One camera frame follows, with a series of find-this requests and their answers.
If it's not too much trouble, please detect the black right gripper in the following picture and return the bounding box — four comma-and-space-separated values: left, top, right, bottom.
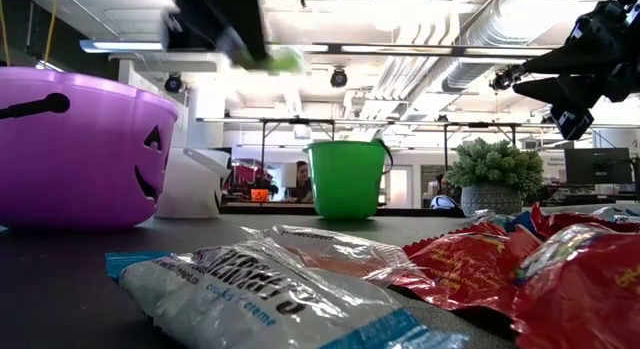
512, 0, 640, 110

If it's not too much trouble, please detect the green candy packet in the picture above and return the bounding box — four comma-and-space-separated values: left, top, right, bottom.
249, 47, 305, 74

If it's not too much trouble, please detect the red Skittles packet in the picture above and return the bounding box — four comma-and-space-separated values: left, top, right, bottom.
394, 221, 544, 315
509, 221, 640, 349

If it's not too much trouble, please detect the clear orange candy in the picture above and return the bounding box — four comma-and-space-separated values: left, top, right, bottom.
241, 223, 429, 288

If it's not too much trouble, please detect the Hershey's white blue candy bar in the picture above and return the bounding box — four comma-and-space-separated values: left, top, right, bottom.
104, 243, 471, 349

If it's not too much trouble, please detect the red candy packet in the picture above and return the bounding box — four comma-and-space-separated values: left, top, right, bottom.
528, 202, 640, 239

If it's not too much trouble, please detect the clear candy wrapper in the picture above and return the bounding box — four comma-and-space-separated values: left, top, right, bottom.
589, 205, 640, 225

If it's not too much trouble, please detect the silver candy wrapper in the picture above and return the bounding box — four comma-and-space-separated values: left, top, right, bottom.
467, 208, 512, 234

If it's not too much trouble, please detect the black computer monitor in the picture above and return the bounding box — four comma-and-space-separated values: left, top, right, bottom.
564, 147, 634, 186

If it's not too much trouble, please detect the overhead light bar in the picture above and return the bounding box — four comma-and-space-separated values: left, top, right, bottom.
79, 38, 556, 58

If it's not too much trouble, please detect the green plant in grey pot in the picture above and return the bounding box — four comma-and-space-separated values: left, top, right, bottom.
444, 137, 545, 218

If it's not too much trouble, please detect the person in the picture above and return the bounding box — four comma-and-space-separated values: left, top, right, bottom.
433, 172, 452, 198
285, 160, 315, 205

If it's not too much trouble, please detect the white pumpkin face bucket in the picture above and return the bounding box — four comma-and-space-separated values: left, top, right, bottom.
153, 147, 232, 220

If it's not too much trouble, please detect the green plastic bucket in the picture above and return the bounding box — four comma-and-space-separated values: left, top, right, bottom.
302, 138, 394, 221

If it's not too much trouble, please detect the purple pumpkin face bucket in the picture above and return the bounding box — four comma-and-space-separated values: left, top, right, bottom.
0, 66, 180, 231

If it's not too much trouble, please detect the black table mat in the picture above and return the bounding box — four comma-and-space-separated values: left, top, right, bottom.
0, 212, 640, 349

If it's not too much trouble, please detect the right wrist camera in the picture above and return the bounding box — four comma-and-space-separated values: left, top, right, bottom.
549, 106, 595, 141

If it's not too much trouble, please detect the silver ventilation duct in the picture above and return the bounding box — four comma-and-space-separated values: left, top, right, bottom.
439, 0, 581, 94

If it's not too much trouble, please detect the yellow hanging cable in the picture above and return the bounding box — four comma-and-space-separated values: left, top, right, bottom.
43, 0, 60, 63

